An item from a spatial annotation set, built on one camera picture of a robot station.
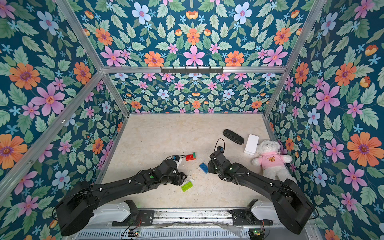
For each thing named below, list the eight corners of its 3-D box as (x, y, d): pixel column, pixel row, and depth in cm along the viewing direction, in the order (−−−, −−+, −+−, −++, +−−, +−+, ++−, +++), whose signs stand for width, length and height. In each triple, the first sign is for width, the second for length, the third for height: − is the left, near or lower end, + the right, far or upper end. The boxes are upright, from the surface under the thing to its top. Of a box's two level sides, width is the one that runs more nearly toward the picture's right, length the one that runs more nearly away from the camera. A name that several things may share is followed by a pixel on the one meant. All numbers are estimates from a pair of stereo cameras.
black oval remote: (222, 134, 109) (222, 132, 107) (226, 130, 111) (226, 128, 109) (240, 146, 102) (241, 144, 100) (244, 142, 104) (245, 139, 102)
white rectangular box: (243, 153, 99) (245, 149, 95) (247, 137, 107) (249, 133, 104) (254, 156, 97) (256, 153, 94) (257, 139, 106) (259, 136, 102)
